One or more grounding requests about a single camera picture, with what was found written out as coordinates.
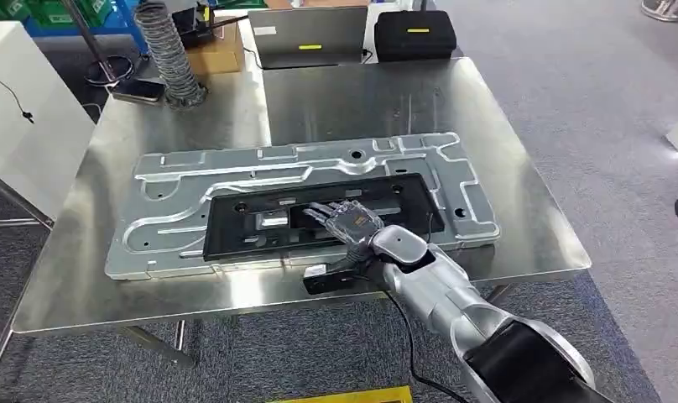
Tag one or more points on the green plastic crate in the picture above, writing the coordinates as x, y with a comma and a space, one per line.
50, 11

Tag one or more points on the grey laptop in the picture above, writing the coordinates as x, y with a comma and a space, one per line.
308, 36

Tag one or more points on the stamped grey metal panel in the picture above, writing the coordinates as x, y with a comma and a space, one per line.
166, 222

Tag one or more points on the blue plastic crate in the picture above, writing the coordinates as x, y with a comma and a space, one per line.
94, 26

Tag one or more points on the black plastic frame plate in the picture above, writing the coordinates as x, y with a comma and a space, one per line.
222, 233

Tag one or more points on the steel work table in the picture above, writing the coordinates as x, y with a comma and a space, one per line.
372, 105

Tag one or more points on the brown cardboard box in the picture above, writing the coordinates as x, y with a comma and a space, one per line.
219, 53

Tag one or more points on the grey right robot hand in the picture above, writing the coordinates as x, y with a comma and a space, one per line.
353, 225

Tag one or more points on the black stand with round base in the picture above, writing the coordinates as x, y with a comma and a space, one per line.
103, 61

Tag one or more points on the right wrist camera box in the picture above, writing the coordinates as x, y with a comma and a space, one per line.
330, 280

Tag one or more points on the white cabinet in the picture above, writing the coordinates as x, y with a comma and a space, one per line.
33, 111

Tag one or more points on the yellow floor tape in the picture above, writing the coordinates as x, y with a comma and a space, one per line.
350, 396

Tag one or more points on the black carry case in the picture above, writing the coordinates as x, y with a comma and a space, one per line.
414, 36

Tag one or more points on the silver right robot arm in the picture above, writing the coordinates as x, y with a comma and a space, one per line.
456, 300

